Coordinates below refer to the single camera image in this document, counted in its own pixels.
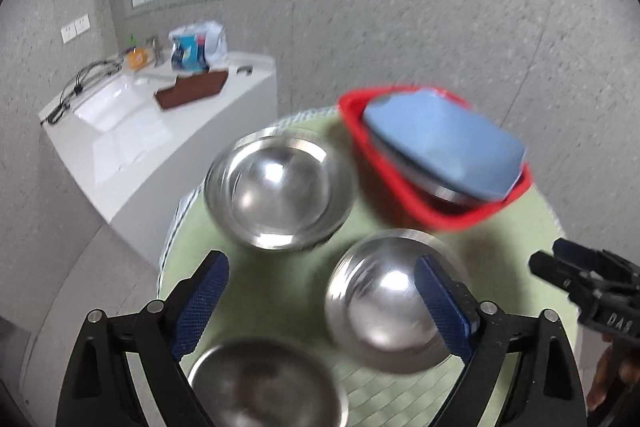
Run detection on small stainless steel bowl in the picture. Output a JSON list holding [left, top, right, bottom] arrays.
[[324, 229, 469, 374]]

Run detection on medium stainless steel bowl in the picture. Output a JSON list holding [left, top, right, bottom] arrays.
[[203, 127, 358, 253]]

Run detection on person's right hand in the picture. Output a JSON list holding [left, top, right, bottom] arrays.
[[586, 334, 639, 412]]

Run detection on green round tablecloth with lace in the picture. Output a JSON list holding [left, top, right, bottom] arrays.
[[156, 106, 582, 427]]

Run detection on red plastic basin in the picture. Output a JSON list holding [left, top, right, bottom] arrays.
[[338, 86, 533, 232]]

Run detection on white sink counter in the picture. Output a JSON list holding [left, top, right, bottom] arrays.
[[43, 52, 278, 265]]

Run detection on orange bottle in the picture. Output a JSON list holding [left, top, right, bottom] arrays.
[[125, 35, 149, 72]]

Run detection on metal faucet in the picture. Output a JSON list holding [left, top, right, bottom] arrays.
[[145, 36, 164, 67]]

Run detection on small black object on counter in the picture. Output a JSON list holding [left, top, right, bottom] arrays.
[[236, 65, 253, 75]]

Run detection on clear plastic bag with items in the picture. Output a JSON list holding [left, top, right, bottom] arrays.
[[168, 20, 228, 72]]

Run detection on black cables on counter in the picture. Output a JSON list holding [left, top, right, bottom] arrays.
[[41, 58, 126, 126]]

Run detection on white wall sockets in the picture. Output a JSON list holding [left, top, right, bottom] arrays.
[[60, 14, 91, 44]]

